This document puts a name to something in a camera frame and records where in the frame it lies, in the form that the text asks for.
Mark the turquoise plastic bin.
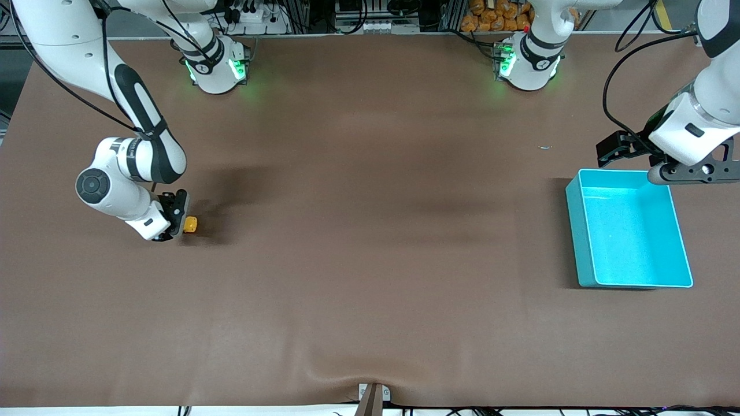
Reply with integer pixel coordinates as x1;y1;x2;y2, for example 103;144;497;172
565;168;694;289

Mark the orange snack pile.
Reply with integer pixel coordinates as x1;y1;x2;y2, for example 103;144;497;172
461;0;535;32

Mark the brown table mat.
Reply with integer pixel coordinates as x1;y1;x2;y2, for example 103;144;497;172
0;32;740;408

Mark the white power strip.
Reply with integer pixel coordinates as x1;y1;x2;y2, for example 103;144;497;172
228;0;290;35

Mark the grey electronics box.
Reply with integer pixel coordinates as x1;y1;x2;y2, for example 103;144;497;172
334;0;421;34

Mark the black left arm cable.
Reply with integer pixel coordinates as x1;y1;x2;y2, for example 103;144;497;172
602;0;703;151

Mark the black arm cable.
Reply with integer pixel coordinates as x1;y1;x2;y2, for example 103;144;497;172
602;0;703;151
9;0;160;191

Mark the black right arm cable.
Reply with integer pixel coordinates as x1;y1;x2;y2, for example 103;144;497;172
9;0;160;191

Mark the metal table edge bracket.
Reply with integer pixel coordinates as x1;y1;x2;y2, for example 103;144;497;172
358;383;391;402

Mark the brown strap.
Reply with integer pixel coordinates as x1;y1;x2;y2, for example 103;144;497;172
354;384;383;416

